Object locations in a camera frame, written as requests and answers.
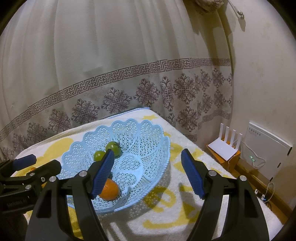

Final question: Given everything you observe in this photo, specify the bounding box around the white wifi router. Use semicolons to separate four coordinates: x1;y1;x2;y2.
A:
208;123;242;161

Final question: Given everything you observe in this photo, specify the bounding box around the patterned beige curtain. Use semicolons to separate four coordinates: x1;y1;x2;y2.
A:
1;1;233;160

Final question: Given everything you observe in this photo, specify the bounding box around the light blue lattice basket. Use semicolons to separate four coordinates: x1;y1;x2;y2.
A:
58;118;170;214

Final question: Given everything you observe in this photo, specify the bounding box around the large green tomato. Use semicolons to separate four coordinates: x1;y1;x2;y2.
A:
105;141;121;157

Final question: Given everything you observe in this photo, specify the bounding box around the black power strip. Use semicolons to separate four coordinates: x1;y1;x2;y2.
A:
254;189;269;203

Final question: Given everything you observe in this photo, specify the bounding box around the large orange mandarin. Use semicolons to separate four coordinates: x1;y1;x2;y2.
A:
99;178;120;201

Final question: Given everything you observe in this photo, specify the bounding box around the white wall panel box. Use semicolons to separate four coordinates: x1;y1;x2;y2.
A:
241;121;293;181

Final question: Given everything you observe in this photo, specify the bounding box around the orange wooden stool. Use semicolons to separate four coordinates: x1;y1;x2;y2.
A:
206;145;241;172

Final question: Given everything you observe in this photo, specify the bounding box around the small green tomato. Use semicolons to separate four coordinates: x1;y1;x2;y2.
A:
93;151;105;162

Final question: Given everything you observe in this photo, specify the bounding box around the white yellow cartoon towel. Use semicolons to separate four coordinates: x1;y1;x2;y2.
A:
10;107;284;241

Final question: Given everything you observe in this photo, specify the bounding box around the white cable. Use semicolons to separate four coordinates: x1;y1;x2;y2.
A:
227;141;276;204

